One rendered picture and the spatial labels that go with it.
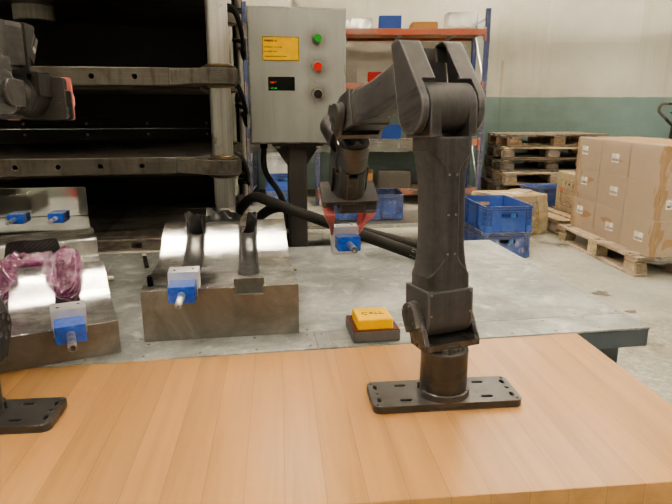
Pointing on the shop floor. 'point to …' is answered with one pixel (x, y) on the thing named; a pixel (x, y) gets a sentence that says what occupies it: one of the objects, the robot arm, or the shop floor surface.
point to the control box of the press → (293, 90)
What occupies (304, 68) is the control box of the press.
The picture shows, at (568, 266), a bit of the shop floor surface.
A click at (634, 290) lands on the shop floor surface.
